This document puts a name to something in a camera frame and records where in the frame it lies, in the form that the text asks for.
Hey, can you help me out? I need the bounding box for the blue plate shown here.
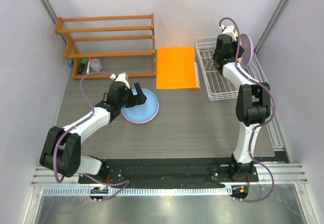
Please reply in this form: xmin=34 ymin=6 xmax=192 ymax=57
xmin=120 ymin=87 xmax=159 ymax=123

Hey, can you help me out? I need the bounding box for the pink plate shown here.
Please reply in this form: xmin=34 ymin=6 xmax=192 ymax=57
xmin=124 ymin=92 xmax=160 ymax=125

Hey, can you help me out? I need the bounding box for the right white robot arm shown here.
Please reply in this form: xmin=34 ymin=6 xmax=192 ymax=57
xmin=213 ymin=34 xmax=271 ymax=182

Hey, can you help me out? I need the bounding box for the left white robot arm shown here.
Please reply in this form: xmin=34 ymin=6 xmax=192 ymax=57
xmin=39 ymin=81 xmax=147 ymax=183

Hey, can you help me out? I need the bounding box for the wooden shelf rack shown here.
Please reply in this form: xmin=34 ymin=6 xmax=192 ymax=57
xmin=54 ymin=14 xmax=156 ymax=80

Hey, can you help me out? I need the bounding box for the purple plate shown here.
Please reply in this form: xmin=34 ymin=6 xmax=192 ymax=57
xmin=238 ymin=33 xmax=254 ymax=69

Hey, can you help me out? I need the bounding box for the clear plastic cup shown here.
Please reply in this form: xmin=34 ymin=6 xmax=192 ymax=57
xmin=90 ymin=59 xmax=102 ymax=72

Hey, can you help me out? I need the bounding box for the pink white marker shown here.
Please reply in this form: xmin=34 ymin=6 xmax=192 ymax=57
xmin=86 ymin=58 xmax=91 ymax=75

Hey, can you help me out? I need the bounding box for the orange folder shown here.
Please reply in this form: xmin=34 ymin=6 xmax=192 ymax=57
xmin=156 ymin=47 xmax=200 ymax=89

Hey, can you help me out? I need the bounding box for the green highlighter marker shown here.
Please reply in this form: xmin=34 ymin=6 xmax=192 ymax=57
xmin=77 ymin=59 xmax=88 ymax=75

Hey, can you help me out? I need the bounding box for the left controller board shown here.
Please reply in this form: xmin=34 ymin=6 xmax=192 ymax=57
xmin=89 ymin=187 xmax=109 ymax=203

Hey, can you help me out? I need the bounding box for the controller board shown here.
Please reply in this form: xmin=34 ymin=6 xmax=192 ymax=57
xmin=231 ymin=185 xmax=249 ymax=202
xmin=89 ymin=187 xmax=109 ymax=203

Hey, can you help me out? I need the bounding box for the right controller board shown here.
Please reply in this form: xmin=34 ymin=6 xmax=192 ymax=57
xmin=231 ymin=185 xmax=249 ymax=202

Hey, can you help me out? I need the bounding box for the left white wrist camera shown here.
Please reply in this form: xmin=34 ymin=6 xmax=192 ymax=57
xmin=109 ymin=72 xmax=131 ymax=89

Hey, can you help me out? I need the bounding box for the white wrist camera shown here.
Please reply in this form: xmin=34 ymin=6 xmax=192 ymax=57
xmin=219 ymin=25 xmax=237 ymax=41
xmin=109 ymin=72 xmax=131 ymax=89

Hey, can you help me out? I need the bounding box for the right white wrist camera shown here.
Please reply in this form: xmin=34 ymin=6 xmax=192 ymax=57
xmin=219 ymin=25 xmax=237 ymax=41

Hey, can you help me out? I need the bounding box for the white wire dish rack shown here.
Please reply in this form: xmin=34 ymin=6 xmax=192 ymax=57
xmin=195 ymin=36 xmax=266 ymax=101

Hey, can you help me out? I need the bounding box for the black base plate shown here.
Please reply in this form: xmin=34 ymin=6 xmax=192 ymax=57
xmin=78 ymin=157 xmax=259 ymax=191

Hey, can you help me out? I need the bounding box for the perforated cable duct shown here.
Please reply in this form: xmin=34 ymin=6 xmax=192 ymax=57
xmin=43 ymin=186 xmax=232 ymax=197

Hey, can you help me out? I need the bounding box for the aluminium frame rail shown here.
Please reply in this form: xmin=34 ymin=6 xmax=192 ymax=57
xmin=31 ymin=163 xmax=308 ymax=187

